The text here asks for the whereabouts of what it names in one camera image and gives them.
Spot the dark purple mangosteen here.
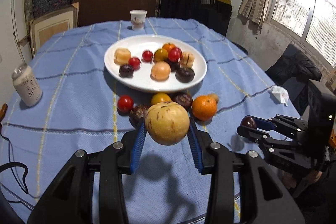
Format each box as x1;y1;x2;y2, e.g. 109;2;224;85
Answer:
171;92;193;111
129;104;149;127
175;68;195;83

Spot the large orange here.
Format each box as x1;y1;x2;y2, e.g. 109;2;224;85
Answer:
191;96;217;121

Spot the pale yellow pear fruit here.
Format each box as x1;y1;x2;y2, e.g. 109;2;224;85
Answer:
144;102;190;145

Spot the crumpled white tissue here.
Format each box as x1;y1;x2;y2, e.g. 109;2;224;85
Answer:
270;85;289;106

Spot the red cherry tomato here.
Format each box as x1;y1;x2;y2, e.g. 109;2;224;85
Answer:
128;57;141;71
142;50;154;63
168;49;181;62
173;47;182;55
117;95;134;113

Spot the small brown kiwi fruit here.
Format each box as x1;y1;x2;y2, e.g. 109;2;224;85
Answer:
208;93;219;104

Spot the blue checked tablecloth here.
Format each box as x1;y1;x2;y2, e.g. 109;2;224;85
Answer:
1;18;298;223

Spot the dark purple plum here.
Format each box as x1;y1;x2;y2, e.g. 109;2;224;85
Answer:
119;64;134;78
165;59;180;72

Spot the pale peach round fruit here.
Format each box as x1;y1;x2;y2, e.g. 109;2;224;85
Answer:
151;61;171;81

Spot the white oval plate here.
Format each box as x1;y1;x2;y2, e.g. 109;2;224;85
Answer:
104;35;207;93

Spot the pale peach fruit on plate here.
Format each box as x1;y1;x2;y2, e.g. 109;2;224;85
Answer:
114;48;131;65

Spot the small yellow tomato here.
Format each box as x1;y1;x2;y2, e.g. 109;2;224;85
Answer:
154;48;168;62

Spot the white drink can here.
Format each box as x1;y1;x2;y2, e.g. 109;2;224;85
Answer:
11;63;43;107

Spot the window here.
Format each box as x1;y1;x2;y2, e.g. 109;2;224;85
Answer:
268;0;335;69

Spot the small orange on plate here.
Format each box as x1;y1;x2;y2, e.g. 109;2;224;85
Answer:
162;43;176;52

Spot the white paper cup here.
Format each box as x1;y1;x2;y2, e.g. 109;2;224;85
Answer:
130;10;147;30

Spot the brown board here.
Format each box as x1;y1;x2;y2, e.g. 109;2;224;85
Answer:
74;0;156;27

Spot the cardboard framed box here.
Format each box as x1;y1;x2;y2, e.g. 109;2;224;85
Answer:
30;3;79;57

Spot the black cable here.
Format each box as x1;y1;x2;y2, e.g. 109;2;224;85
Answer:
0;123;40;212

